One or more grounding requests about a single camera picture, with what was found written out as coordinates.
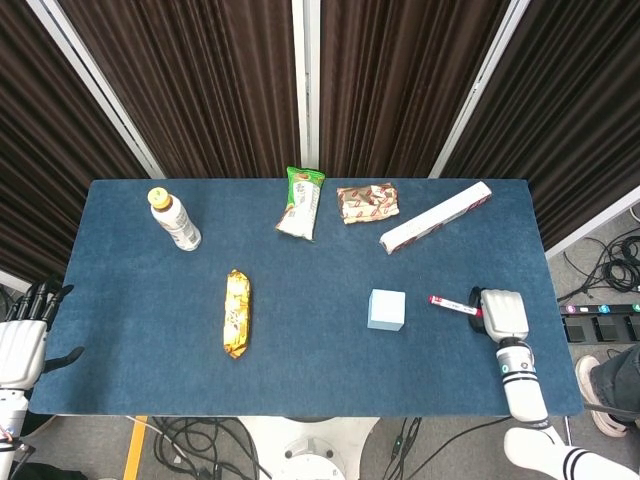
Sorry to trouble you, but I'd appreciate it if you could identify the thin black floor cable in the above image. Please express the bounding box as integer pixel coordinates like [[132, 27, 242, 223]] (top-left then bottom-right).
[[409, 417, 511, 480]]

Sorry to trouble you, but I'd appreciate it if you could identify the red marker pen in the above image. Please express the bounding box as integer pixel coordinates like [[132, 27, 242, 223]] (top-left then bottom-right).
[[428, 294, 484, 317]]

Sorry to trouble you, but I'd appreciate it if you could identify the yellow floor tape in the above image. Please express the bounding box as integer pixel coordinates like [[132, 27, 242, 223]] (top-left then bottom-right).
[[122, 415, 149, 480]]

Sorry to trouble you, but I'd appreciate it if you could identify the black floor cable tangle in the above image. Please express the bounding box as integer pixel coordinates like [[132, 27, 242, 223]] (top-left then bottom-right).
[[147, 416, 274, 480]]

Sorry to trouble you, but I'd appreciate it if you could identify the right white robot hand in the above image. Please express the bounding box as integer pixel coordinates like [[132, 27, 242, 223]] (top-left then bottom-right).
[[467, 286, 530, 344]]

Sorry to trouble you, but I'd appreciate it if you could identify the white partition post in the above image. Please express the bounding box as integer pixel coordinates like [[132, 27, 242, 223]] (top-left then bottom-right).
[[428, 0, 532, 180], [291, 0, 322, 180], [25, 0, 166, 180]]

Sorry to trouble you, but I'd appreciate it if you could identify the yellow capped drink bottle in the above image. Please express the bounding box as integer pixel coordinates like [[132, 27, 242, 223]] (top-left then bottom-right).
[[146, 186, 203, 253]]

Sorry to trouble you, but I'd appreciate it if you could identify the beige shoe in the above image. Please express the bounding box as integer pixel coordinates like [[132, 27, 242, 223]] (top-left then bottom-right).
[[574, 355, 630, 439]]

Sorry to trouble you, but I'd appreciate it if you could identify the white partition rail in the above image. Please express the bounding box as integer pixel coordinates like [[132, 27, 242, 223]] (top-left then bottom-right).
[[543, 184, 640, 260]]

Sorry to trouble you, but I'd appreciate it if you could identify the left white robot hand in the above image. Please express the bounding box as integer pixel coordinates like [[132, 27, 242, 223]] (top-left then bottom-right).
[[0, 280, 85, 391]]

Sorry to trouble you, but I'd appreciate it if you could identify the black pedal strip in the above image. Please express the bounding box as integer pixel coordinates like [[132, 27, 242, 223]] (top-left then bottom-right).
[[558, 302, 640, 344]]

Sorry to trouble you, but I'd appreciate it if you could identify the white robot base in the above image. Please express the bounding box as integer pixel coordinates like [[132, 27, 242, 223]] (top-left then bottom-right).
[[237, 416, 381, 480]]

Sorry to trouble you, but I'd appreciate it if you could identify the blue felt table mat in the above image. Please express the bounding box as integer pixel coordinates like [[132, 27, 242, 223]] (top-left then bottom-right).
[[27, 178, 585, 418]]

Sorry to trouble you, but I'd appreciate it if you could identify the green white snack packet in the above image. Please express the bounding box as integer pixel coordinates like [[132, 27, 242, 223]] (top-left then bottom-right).
[[274, 165, 327, 242]]

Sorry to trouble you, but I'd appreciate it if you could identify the long white box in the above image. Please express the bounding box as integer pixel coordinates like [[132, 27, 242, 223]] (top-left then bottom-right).
[[378, 180, 493, 256]]

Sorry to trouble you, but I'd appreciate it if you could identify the coiled black cable bundle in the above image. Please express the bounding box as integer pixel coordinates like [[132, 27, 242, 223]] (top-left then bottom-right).
[[563, 233, 640, 295]]

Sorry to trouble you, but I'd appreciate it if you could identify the golden wrapped snack bar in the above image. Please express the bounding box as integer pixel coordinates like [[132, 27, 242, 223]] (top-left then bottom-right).
[[221, 268, 254, 360]]

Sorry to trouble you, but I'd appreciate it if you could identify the dark brown curtain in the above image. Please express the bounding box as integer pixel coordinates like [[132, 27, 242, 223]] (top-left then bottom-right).
[[439, 0, 640, 251], [318, 0, 512, 180], [0, 0, 151, 284], [57, 0, 302, 180]]

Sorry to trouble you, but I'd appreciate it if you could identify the light blue cube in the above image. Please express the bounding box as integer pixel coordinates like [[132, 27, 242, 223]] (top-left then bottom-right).
[[366, 288, 407, 332]]

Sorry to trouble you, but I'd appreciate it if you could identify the dark trouser leg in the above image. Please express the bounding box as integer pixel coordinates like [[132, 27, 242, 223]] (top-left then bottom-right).
[[593, 343, 640, 419]]

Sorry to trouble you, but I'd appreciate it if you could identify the red patterned snack pack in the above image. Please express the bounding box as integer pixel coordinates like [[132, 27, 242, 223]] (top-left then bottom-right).
[[335, 182, 401, 226]]

